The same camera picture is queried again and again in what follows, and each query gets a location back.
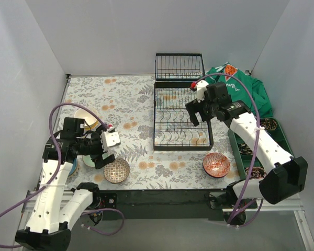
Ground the orange patterned bowl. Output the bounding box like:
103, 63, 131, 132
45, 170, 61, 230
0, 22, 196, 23
203, 152, 230, 178

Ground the green shirt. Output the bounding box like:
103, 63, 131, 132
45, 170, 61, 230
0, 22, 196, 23
205, 62, 273, 118

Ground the green compartment tray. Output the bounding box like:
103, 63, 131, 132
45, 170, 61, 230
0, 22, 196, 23
228, 118, 293, 180

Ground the purple cable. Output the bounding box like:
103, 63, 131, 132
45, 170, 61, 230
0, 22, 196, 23
193, 73, 264, 227
0, 102, 125, 248

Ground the black wire dish rack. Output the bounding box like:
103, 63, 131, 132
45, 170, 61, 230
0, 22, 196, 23
153, 53, 214, 151

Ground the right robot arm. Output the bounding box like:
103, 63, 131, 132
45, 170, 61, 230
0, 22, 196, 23
185, 80, 308, 208

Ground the blue bowl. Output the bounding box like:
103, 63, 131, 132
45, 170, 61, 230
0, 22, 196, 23
69, 159, 79, 176

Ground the floral patterned table mat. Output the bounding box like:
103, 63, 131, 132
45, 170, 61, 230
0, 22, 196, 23
59, 75, 240, 190

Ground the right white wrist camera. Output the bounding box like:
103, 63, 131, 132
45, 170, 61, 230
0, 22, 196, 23
190, 80, 209, 102

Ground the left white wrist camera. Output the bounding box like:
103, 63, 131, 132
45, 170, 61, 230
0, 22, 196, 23
101, 126, 121, 151

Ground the brown patterned bowl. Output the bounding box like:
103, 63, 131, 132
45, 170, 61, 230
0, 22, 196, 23
104, 158, 130, 184

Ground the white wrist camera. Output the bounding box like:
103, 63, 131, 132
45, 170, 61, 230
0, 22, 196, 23
101, 126, 121, 151
190, 80, 209, 102

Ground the cream bowl with yellow stripe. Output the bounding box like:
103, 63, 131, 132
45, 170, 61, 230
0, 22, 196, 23
84, 120, 100, 131

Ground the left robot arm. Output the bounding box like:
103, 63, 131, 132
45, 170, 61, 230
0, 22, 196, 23
15, 117, 120, 250

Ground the cream ceramic bowl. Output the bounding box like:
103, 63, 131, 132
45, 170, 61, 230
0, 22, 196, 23
74, 108, 98, 123

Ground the mint green bowl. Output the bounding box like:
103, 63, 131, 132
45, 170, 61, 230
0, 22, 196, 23
82, 155, 95, 168

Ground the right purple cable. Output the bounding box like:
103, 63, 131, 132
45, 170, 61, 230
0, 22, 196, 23
193, 73, 264, 227

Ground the aluminium front rail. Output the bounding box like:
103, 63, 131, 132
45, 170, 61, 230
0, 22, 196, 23
20, 189, 304, 212

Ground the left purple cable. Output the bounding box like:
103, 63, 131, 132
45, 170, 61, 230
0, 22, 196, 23
0, 102, 125, 248

